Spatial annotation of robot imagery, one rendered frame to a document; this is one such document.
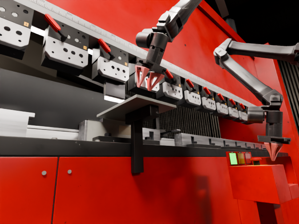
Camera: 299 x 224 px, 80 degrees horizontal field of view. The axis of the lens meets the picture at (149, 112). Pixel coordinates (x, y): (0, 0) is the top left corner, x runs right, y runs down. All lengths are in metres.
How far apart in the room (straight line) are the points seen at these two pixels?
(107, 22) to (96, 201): 0.76
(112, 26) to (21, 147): 0.68
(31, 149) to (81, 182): 0.15
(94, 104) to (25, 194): 0.93
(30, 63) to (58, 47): 1.89
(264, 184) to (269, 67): 2.20
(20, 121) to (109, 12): 0.64
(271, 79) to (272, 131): 1.92
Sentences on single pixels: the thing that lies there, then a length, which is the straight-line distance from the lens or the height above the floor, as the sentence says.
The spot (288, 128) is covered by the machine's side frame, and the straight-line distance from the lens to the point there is 2.60.
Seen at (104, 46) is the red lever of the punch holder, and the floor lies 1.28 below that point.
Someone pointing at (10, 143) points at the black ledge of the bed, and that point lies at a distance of 0.52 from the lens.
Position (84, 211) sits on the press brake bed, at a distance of 0.57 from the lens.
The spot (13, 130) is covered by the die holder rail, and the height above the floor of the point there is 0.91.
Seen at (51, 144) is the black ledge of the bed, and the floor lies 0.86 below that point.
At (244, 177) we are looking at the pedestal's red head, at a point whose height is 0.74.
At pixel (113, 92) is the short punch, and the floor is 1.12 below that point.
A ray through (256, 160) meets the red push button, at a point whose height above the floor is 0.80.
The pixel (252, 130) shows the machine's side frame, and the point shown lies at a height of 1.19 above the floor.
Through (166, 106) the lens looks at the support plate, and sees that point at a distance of 0.61.
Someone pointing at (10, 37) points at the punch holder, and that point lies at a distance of 0.74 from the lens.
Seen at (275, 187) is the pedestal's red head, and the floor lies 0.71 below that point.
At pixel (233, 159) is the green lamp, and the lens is 0.86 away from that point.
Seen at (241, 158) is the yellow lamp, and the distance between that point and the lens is 0.91.
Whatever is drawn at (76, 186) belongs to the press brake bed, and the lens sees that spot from 0.55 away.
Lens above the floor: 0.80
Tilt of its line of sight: 17 degrees up
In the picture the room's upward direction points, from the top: 2 degrees counter-clockwise
